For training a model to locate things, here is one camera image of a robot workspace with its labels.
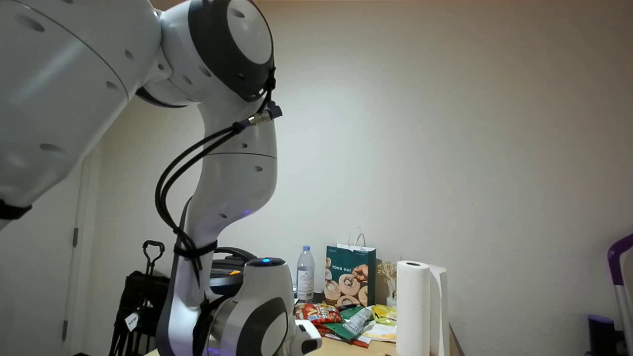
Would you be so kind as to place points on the green paper gift bag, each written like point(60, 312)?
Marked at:
point(349, 263)

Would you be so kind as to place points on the brown paper bag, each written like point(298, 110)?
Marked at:
point(387, 282)

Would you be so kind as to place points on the white door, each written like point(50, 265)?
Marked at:
point(41, 276)

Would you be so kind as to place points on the white paper towel roll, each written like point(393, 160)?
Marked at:
point(416, 308)

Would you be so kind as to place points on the clear plastic water bottle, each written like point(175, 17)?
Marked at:
point(306, 273)

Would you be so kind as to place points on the upright stick vacuum cleaner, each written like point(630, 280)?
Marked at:
point(616, 263)

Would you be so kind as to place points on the red snack packet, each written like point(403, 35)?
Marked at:
point(318, 310)

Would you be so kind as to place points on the yellow snack packet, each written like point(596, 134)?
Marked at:
point(385, 312)

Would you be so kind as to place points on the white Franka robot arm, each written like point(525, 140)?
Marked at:
point(66, 79)

